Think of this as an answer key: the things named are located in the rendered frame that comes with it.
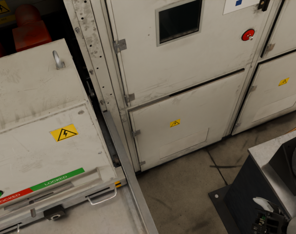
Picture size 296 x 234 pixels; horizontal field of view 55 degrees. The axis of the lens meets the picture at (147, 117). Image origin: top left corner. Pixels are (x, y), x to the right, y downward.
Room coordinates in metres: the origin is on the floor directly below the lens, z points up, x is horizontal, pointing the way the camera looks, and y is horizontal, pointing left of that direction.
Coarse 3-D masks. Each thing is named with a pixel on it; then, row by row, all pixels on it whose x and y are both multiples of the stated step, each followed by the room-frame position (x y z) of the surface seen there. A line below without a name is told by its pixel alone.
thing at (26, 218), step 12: (120, 168) 0.40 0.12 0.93; (120, 180) 0.36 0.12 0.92; (84, 192) 0.33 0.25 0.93; (96, 192) 0.33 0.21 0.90; (60, 204) 0.30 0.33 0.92; (72, 204) 0.31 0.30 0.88; (24, 216) 0.27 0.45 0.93; (36, 216) 0.27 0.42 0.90; (0, 228) 0.24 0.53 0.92; (12, 228) 0.24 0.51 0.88
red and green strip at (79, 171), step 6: (66, 174) 0.33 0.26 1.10; (72, 174) 0.34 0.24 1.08; (78, 174) 0.34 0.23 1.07; (48, 180) 0.32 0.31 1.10; (54, 180) 0.32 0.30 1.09; (60, 180) 0.32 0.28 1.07; (36, 186) 0.30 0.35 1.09; (42, 186) 0.31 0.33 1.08; (18, 192) 0.29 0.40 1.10; (24, 192) 0.29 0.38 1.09; (30, 192) 0.30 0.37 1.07; (6, 198) 0.28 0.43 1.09; (12, 198) 0.28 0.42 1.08
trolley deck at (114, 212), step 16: (112, 128) 0.62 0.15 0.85; (128, 160) 0.47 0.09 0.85; (128, 176) 0.40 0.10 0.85; (112, 192) 0.34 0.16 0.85; (80, 208) 0.30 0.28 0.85; (96, 208) 0.29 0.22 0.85; (112, 208) 0.28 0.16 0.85; (128, 208) 0.28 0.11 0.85; (144, 208) 0.27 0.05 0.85; (32, 224) 0.26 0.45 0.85; (48, 224) 0.25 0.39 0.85; (64, 224) 0.25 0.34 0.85; (80, 224) 0.24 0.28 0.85; (96, 224) 0.24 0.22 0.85; (112, 224) 0.23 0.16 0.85; (128, 224) 0.22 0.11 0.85
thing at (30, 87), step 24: (48, 48) 0.55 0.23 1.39; (0, 72) 0.49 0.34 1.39; (24, 72) 0.48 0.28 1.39; (48, 72) 0.47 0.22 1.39; (72, 72) 0.46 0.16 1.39; (0, 96) 0.41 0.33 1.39; (24, 96) 0.40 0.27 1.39; (48, 96) 0.40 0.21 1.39; (72, 96) 0.39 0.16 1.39; (0, 120) 0.35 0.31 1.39; (24, 120) 0.34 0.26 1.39; (96, 120) 0.47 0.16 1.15
